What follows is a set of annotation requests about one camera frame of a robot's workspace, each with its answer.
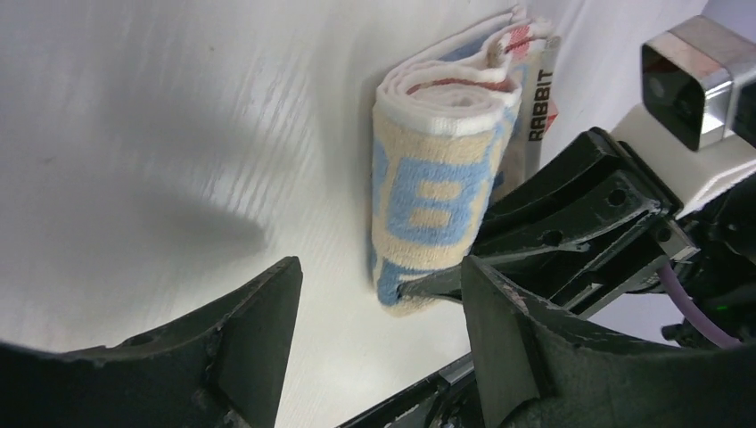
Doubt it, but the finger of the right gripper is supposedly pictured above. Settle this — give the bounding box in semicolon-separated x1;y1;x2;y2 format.
398;264;462;303

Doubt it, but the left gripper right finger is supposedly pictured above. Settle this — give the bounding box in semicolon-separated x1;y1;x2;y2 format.
461;256;755;427

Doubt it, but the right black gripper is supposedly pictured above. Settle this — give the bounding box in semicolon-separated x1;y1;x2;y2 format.
472;128;697;317

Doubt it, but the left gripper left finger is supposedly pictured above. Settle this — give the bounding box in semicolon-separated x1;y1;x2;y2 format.
1;257;302;427

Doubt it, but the rabbit print towel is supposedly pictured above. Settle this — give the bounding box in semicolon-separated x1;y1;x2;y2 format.
371;5;561;316

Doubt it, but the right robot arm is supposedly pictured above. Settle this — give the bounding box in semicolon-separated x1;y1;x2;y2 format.
468;128;755;340

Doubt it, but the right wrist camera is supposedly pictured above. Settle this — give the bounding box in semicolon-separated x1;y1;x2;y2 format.
608;14;756;217

